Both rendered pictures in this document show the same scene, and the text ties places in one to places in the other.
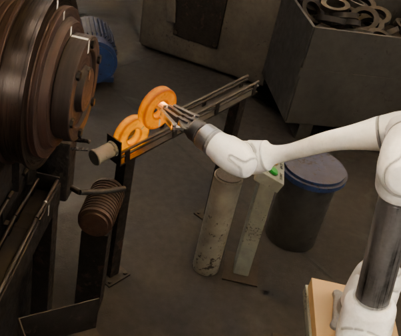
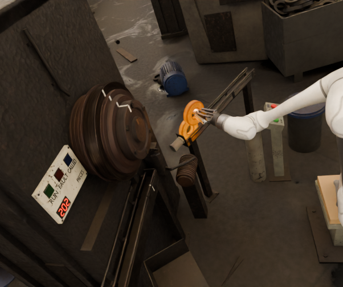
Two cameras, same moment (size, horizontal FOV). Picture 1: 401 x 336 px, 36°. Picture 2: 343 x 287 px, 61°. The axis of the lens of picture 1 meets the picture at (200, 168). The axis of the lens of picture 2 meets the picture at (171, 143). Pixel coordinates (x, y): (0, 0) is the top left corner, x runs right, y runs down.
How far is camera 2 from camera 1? 0.48 m
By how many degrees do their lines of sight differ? 20
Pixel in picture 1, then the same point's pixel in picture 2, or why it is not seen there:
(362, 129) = (312, 91)
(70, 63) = (121, 123)
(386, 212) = not seen: outside the picture
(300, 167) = not seen: hidden behind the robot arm
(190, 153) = (236, 113)
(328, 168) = not seen: hidden behind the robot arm
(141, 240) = (220, 171)
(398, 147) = (336, 103)
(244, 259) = (278, 167)
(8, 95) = (94, 154)
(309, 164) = not seen: hidden behind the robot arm
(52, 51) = (109, 121)
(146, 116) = (188, 120)
